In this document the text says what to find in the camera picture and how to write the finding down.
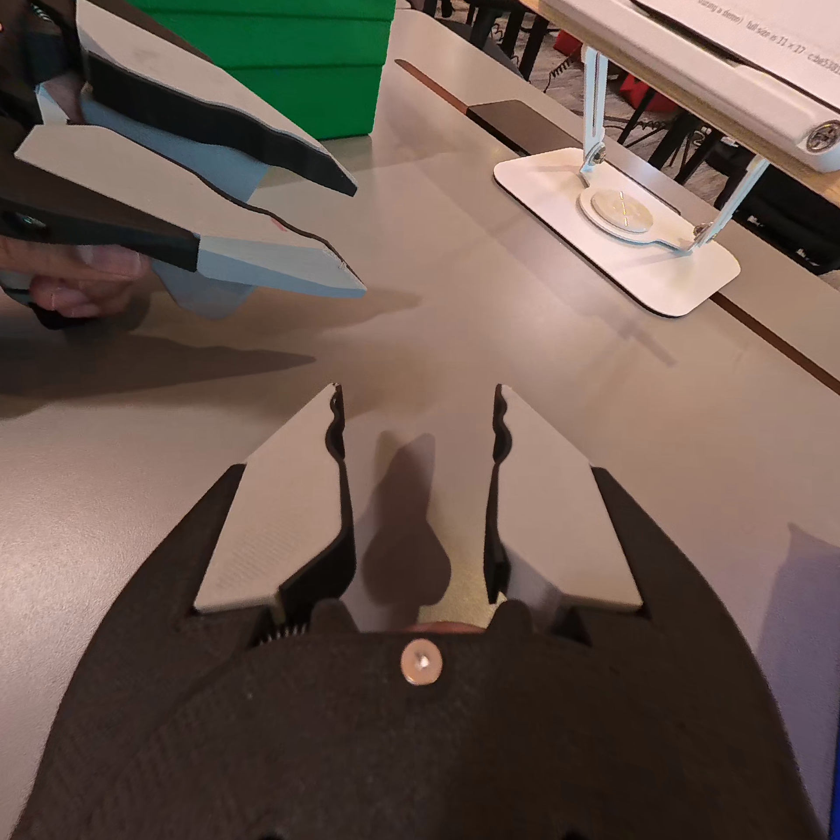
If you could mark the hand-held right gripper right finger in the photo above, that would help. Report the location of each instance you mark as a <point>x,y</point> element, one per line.
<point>558,525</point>

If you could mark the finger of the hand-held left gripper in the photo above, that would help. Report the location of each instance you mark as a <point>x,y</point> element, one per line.
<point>164,65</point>
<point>262,259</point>

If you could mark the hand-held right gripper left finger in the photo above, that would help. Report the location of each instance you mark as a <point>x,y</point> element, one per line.
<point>282,518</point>

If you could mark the green plastic bin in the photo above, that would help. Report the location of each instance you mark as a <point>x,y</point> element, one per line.
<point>295,65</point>

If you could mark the person's left hand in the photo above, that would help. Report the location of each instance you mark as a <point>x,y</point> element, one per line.
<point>79,282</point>

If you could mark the white document stand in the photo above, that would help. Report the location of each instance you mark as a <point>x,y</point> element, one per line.
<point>656,262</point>

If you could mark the dark rectangular mat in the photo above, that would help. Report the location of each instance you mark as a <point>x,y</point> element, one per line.
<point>525,128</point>

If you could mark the black office chair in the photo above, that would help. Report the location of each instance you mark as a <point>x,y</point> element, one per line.
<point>800,223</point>

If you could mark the printed instruction sheet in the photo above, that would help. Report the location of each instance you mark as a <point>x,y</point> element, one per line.
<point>787,39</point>

